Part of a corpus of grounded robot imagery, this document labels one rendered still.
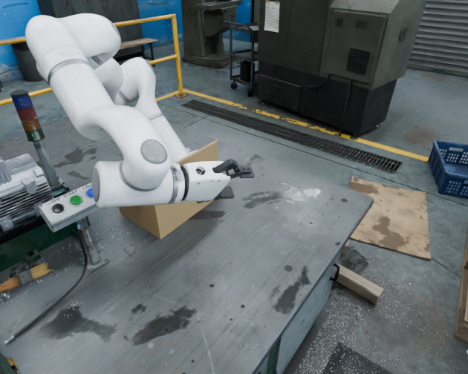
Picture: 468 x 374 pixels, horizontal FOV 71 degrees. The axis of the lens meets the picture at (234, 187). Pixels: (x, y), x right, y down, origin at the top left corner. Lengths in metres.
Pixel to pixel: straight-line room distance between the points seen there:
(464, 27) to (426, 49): 0.59
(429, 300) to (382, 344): 0.45
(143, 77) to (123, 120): 0.70
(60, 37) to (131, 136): 0.29
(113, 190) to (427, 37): 6.56
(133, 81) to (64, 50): 0.55
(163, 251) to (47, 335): 0.40
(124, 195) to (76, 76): 0.25
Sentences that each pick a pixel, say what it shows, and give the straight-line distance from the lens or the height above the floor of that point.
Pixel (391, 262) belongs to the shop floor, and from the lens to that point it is 2.41.
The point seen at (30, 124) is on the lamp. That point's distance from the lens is 1.50.
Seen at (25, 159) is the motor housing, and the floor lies 1.11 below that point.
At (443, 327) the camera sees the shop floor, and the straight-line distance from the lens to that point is 2.21.
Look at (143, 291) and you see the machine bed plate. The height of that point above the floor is 0.80.
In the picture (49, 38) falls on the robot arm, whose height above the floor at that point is 1.50.
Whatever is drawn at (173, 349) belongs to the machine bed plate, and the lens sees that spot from 0.95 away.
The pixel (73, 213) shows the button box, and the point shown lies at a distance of 1.00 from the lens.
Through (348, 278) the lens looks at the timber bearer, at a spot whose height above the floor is 0.06.
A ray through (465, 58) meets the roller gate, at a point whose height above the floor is 0.28.
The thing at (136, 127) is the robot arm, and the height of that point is 1.39.
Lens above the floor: 1.62
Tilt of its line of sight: 35 degrees down
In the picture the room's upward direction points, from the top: straight up
